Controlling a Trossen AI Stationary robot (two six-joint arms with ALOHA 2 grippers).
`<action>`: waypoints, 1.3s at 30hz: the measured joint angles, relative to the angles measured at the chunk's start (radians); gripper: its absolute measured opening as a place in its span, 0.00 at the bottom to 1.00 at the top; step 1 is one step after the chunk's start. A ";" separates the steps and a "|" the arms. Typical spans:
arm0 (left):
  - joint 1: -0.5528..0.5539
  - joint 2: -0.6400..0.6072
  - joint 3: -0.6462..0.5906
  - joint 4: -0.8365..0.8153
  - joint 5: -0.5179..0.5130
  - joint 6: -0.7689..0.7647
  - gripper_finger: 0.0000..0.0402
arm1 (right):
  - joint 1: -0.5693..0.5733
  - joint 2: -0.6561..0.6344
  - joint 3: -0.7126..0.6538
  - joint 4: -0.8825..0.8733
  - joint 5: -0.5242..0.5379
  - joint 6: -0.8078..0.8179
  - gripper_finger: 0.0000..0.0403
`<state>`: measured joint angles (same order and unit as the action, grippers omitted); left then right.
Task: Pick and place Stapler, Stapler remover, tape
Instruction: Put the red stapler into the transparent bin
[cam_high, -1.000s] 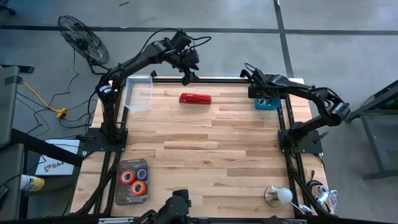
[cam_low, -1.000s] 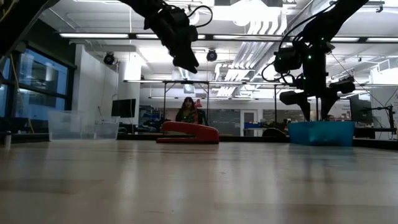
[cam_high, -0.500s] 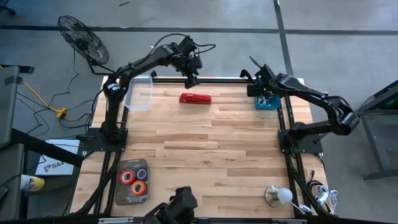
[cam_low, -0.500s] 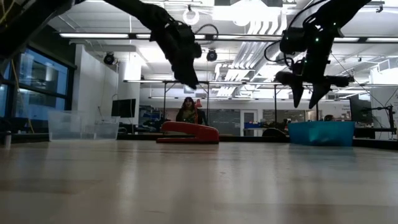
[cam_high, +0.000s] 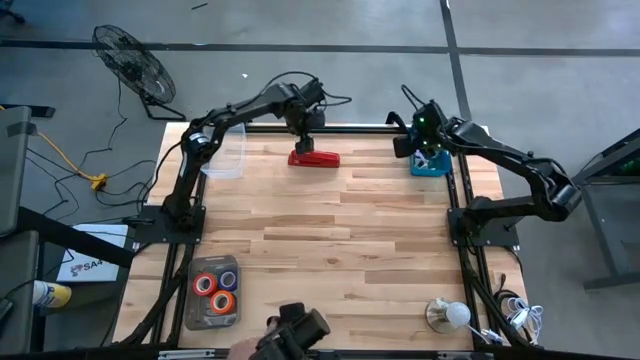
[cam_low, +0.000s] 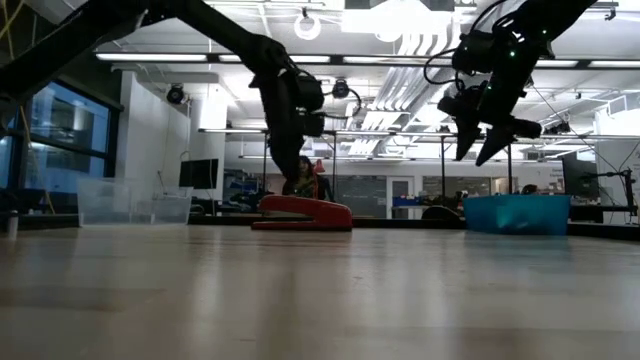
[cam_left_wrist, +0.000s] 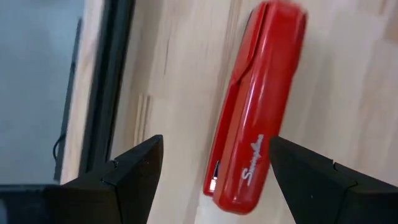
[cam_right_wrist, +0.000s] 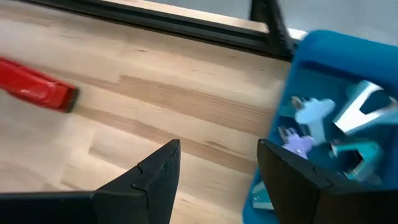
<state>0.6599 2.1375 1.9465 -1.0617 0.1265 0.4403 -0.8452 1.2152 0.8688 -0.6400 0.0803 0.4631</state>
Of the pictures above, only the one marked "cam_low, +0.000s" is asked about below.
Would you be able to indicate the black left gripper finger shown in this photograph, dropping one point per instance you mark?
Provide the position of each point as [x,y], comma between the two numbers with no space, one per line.
[292,162]

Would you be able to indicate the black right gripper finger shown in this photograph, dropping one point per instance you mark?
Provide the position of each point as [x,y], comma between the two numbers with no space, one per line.
[497,147]
[467,140]

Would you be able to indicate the red stapler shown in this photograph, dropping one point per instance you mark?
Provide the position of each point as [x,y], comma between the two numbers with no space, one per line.
[325,212]

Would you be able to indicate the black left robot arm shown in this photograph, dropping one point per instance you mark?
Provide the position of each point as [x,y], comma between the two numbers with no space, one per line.
[225,30]

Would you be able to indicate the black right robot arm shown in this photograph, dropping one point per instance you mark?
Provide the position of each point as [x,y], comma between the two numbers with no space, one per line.
[550,20]

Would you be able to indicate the person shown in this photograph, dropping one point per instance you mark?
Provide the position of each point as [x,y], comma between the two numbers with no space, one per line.
[529,189]
[314,187]

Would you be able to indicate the teal plastic bin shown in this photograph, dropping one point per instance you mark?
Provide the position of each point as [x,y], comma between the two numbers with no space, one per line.
[517,215]

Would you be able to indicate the blue storage box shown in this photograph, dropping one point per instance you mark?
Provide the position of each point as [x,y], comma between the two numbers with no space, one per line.
[407,201]

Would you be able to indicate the black overhead light bar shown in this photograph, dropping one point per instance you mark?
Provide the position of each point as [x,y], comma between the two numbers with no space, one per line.
[212,58]

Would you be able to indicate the black computer monitor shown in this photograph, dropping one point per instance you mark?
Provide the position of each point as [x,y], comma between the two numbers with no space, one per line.
[199,174]

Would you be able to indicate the clear plastic bin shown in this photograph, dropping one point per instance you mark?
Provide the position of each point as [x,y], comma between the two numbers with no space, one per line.
[130,202]

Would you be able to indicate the dark framed window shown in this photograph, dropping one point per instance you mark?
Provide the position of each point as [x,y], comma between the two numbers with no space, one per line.
[70,120]

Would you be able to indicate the small white cup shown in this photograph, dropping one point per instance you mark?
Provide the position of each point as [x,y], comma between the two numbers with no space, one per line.
[12,225]

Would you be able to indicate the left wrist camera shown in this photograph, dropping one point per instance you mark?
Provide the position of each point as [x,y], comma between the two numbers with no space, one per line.
[312,100]

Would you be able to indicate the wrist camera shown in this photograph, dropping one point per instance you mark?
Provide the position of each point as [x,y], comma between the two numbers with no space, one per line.
[312,100]
[457,106]

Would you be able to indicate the black background rig frame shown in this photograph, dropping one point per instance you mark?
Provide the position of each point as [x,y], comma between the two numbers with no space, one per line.
[442,165]

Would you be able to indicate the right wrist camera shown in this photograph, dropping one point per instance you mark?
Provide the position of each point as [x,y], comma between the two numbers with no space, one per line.
[457,106]

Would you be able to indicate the black ceiling camera cluster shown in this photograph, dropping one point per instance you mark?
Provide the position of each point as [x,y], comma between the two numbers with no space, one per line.
[559,128]

